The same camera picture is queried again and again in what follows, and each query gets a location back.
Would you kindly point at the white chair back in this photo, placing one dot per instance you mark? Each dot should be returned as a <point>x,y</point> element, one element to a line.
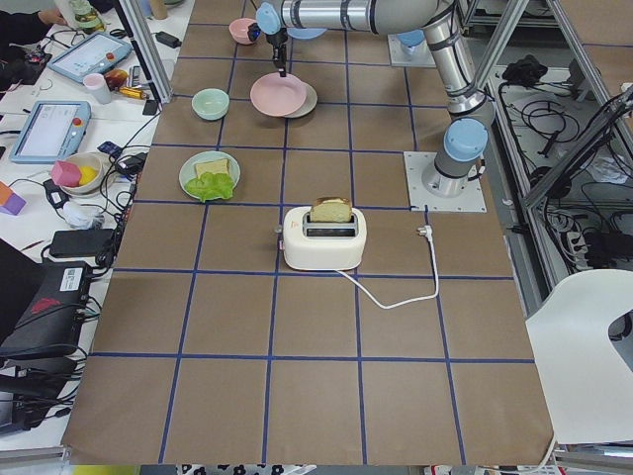
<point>586,383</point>

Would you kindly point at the toast in toaster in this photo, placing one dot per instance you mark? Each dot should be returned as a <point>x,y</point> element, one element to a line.
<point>331,210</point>

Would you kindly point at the cream plate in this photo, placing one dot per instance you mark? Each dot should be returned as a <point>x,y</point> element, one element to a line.
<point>309,104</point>

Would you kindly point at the aluminium frame post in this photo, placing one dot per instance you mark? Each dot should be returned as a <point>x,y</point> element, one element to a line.
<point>143,43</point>

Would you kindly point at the green plate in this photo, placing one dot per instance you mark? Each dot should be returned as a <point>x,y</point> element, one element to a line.
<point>187,171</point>

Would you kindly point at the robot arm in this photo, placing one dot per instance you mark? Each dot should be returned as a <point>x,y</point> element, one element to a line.
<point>466,138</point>
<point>410,41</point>

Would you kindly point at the bread slice on plate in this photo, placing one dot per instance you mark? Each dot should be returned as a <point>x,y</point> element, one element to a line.
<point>220,166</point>

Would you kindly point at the pink cup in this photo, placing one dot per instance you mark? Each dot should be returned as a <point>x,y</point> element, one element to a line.
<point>97,86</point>

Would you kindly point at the yellow toy fruit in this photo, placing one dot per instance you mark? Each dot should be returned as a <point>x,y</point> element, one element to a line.
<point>87,175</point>

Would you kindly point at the toy mango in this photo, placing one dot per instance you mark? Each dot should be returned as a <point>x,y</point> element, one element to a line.
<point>116,79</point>

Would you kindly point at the yellow utility knife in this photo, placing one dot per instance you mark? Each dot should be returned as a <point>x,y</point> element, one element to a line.
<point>134,93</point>

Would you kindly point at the black laptop computer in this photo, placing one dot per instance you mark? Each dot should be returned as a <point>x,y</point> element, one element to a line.
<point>40,305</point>

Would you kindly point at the green bowl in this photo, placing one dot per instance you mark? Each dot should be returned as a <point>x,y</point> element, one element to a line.
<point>210,104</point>

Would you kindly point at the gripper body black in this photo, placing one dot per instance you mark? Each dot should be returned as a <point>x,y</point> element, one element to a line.
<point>277,41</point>

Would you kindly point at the lettuce leaf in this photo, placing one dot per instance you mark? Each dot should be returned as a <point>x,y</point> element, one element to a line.
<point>210,186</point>

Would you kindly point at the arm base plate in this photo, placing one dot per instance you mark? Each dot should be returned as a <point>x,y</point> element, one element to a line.
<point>469,200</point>
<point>421,58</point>

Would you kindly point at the pink plate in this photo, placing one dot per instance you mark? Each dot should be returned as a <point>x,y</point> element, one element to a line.
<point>278,96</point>

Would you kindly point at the blue plate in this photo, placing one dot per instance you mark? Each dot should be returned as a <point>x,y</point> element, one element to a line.
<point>306,34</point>

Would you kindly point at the teach pendant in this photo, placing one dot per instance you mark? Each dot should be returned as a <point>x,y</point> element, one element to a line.
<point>98,53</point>
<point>54,131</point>

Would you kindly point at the purple toy block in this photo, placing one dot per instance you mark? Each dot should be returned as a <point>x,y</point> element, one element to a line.
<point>10,202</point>

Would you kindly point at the beige bowl with toys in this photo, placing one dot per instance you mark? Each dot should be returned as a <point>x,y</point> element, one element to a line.
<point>94,159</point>

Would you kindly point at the black power adapter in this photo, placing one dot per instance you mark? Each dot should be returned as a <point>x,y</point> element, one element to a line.
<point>79,243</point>

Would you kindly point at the pink cube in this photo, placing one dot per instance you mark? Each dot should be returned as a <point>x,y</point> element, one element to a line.
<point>65,173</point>

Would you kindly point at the teach pendant near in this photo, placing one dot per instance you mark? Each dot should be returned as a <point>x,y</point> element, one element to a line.
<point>54,131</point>

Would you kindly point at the pink bowl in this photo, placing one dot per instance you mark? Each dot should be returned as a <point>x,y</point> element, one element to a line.
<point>239,30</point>

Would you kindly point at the teach pendant far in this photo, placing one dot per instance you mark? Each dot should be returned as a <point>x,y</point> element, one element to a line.
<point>98,53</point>

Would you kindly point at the black small power brick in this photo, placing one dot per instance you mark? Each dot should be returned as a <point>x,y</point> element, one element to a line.
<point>168,40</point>

